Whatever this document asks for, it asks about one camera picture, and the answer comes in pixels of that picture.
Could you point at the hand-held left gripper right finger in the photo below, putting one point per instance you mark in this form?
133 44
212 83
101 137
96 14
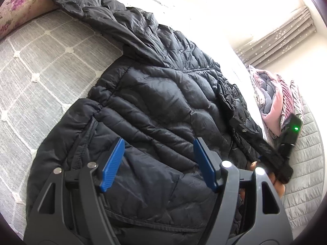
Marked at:
204 166

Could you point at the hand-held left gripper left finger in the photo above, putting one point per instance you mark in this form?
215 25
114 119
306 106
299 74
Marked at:
113 166

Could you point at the black puffer jacket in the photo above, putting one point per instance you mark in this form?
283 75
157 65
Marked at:
153 102

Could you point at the person's right hand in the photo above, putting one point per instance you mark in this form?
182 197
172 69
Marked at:
277 185

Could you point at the pink striped folded cloth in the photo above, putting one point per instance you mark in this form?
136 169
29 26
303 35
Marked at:
287 94

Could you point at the grey line quilted blanket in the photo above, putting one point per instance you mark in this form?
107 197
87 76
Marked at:
306 178

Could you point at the pink grey folded comforter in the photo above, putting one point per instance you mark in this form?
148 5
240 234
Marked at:
268 94

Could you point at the grey star print curtain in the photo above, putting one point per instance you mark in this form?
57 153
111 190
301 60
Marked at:
281 40

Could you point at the grey diamond quilted bedspread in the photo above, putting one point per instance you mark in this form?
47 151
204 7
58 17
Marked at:
51 69

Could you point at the floral purple pillow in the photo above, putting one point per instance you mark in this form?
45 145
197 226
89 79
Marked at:
20 2

